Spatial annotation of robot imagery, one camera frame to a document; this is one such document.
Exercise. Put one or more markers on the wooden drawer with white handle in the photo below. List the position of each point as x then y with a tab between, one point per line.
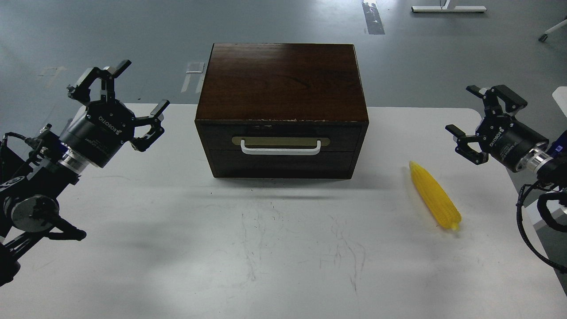
224	137

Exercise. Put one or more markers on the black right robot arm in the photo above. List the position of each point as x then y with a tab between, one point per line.
549	165

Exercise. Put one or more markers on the dark wooden drawer cabinet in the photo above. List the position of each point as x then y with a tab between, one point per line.
282	84

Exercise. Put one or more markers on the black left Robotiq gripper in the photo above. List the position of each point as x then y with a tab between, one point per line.
97	131

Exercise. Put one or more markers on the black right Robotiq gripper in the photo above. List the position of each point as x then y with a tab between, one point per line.
499	134

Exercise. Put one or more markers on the yellow plastic corn cob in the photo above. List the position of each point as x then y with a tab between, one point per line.
435	198

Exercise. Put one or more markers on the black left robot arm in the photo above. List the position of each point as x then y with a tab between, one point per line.
36	170

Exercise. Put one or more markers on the white caster leg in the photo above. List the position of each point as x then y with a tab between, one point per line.
543	37

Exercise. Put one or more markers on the white table leg base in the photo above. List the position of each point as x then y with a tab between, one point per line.
448	6

